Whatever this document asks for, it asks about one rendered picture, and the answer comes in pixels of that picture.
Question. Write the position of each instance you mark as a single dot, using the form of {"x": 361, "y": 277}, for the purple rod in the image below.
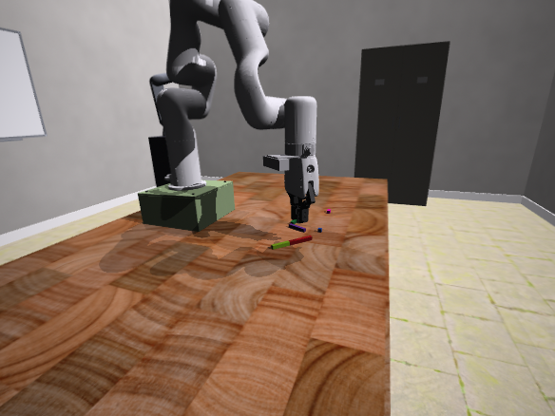
{"x": 293, "y": 226}

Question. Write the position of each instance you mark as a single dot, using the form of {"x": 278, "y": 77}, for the lime green rod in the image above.
{"x": 280, "y": 245}

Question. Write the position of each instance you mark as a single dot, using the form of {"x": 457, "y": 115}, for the red rod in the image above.
{"x": 299, "y": 240}

